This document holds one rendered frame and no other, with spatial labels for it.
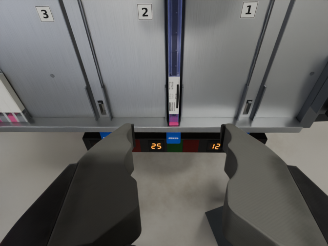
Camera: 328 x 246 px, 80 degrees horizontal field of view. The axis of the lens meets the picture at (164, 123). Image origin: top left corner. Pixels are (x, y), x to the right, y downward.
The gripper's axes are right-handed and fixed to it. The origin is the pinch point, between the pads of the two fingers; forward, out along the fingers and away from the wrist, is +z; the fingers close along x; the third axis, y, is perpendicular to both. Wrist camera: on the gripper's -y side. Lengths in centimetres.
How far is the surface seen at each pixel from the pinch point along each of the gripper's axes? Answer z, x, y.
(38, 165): 69, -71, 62
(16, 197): 61, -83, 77
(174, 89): 13.9, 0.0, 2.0
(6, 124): 15.3, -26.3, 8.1
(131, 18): 13.2, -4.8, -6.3
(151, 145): 19.8, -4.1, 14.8
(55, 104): 16.2, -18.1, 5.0
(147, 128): 14.9, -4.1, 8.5
